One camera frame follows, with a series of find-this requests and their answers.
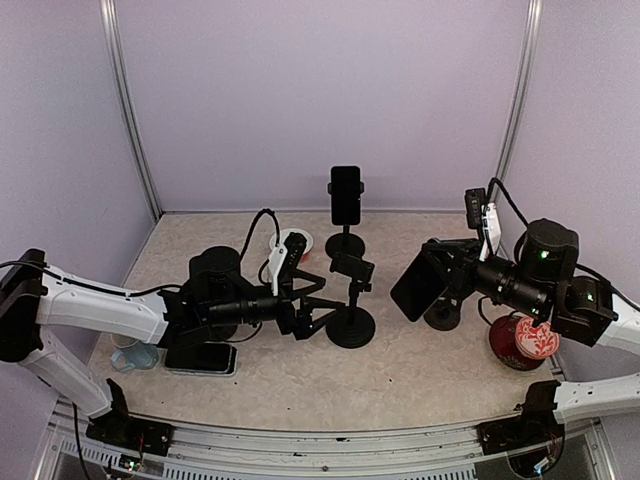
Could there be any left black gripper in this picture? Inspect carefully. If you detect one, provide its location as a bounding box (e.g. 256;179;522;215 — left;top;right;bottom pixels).
207;269;345;339

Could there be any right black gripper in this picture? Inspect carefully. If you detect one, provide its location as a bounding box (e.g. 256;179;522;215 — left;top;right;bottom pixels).
424;236;552;320

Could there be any black pole phone stand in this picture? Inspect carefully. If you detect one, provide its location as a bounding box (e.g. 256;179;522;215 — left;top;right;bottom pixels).
325;225;366;258
325;253;376;349

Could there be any black teal phone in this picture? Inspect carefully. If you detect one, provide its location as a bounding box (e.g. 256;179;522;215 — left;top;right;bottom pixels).
327;166;364;226

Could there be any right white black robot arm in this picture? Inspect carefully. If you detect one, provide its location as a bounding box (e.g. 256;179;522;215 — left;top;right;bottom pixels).
391;218;639;353

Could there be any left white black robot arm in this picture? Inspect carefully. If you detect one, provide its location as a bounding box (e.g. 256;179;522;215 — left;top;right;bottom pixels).
1;246;346;445

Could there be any right flat black phone stand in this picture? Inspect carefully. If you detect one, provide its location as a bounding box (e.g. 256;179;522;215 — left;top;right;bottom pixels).
423;298;461;331

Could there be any flat black phone stand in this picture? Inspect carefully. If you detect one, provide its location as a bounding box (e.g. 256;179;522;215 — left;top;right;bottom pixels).
209;325;238;342
423;298;461;331

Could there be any left flat black phone stand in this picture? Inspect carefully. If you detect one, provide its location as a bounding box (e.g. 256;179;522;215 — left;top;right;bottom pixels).
209;325;238;342

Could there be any orange white bowl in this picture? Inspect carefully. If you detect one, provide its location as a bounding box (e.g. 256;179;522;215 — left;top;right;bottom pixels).
280;228;314;263

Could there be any dark red saucer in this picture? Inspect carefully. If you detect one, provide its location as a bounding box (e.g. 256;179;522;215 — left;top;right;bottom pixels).
489;315;544;371

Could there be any red patterned bowl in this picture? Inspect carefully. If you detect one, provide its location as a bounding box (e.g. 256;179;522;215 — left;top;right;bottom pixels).
515;317;560;360

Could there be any light blue mug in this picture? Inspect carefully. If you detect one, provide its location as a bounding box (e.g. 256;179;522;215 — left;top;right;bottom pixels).
110;334;159;373

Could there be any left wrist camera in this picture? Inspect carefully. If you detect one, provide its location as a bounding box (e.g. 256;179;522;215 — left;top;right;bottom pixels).
258;229;308;297

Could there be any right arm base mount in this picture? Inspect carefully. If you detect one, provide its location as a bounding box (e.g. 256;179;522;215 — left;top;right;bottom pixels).
476;380;565;455

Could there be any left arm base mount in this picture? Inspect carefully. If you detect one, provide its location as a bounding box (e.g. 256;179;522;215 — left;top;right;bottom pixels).
86;378;174;457

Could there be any right aluminium frame post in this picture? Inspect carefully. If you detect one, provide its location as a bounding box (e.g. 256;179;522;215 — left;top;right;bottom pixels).
494;0;543;185

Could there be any aluminium frame post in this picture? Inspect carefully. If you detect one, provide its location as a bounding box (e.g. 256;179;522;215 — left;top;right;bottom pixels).
99;0;164;223
494;0;543;185

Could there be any left aluminium frame post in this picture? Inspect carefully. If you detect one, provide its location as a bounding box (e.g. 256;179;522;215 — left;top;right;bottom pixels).
99;0;164;223

